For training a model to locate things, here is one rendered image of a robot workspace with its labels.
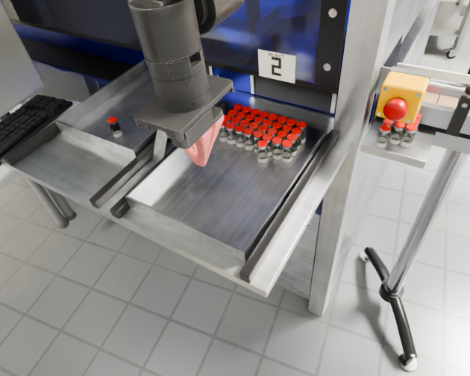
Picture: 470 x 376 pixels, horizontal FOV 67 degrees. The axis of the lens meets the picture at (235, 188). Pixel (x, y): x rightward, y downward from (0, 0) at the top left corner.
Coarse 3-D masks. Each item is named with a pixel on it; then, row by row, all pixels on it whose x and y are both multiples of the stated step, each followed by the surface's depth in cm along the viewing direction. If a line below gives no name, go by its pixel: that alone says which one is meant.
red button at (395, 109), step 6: (390, 102) 64; (396, 102) 63; (402, 102) 63; (384, 108) 65; (390, 108) 64; (396, 108) 63; (402, 108) 63; (384, 114) 65; (390, 114) 64; (396, 114) 64; (402, 114) 64; (396, 120) 65
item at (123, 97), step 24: (144, 72) 106; (96, 96) 95; (120, 96) 98; (144, 96) 97; (72, 120) 91; (96, 120) 91; (120, 120) 90; (96, 144) 83; (120, 144) 78; (144, 144) 78
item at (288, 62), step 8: (264, 56) 74; (272, 56) 73; (280, 56) 72; (288, 56) 71; (264, 64) 76; (288, 64) 73; (264, 72) 77; (280, 72) 75; (288, 72) 74; (280, 80) 76; (288, 80) 75
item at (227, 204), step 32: (224, 160) 76; (256, 160) 75; (160, 192) 71; (192, 192) 71; (224, 192) 70; (256, 192) 69; (288, 192) 66; (192, 224) 65; (224, 224) 64; (256, 224) 64
